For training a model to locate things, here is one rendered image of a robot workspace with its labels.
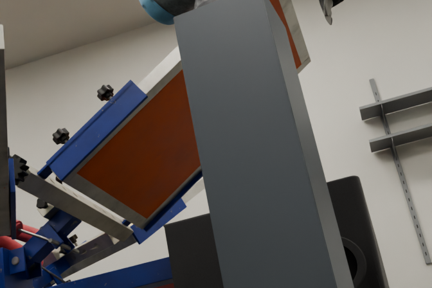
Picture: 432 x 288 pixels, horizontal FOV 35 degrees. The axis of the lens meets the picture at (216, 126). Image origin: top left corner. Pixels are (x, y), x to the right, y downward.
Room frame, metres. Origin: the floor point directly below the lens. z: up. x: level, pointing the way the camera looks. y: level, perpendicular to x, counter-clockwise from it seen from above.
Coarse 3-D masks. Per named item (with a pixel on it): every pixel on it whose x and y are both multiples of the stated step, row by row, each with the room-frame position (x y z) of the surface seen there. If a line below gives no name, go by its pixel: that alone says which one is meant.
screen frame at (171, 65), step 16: (288, 0) 1.66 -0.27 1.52; (288, 16) 1.73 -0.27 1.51; (176, 48) 1.54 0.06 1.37; (304, 48) 1.95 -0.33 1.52; (160, 64) 1.55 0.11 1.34; (176, 64) 1.55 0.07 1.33; (304, 64) 2.04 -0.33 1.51; (144, 80) 1.56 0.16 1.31; (160, 80) 1.56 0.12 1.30; (80, 176) 1.67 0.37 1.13; (192, 176) 2.13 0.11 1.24; (80, 192) 1.73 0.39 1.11; (96, 192) 1.79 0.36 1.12; (176, 192) 2.14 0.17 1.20; (112, 208) 1.93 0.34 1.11; (128, 208) 1.99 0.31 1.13; (160, 208) 2.15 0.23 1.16; (144, 224) 2.16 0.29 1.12
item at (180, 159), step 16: (288, 32) 1.80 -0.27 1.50; (192, 128) 1.87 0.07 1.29; (176, 144) 1.88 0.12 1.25; (192, 144) 1.95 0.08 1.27; (160, 160) 1.89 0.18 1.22; (176, 160) 1.96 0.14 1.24; (192, 160) 2.03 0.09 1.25; (144, 176) 1.90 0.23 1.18; (160, 176) 1.97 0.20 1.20; (176, 176) 2.05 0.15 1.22; (128, 192) 1.91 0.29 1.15; (144, 192) 1.98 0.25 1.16; (160, 192) 2.06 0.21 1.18; (144, 208) 2.07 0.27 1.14
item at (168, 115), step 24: (168, 96) 1.64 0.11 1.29; (144, 120) 1.66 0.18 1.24; (168, 120) 1.74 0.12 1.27; (120, 144) 1.67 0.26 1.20; (144, 144) 1.75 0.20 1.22; (168, 144) 1.85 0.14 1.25; (96, 168) 1.69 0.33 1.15; (120, 168) 1.77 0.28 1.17; (144, 168) 1.86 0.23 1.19; (120, 192) 1.88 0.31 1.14
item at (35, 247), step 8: (56, 216) 1.89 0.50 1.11; (64, 216) 1.89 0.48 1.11; (72, 216) 1.89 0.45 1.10; (56, 224) 1.89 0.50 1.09; (64, 224) 1.89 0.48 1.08; (72, 224) 1.92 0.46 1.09; (40, 232) 1.90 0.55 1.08; (64, 232) 1.92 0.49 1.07; (32, 240) 1.91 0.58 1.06; (40, 240) 1.90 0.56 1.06; (32, 248) 1.91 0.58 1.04; (40, 248) 1.91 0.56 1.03; (48, 248) 1.93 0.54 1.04; (32, 256) 1.91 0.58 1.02; (40, 256) 1.94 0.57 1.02
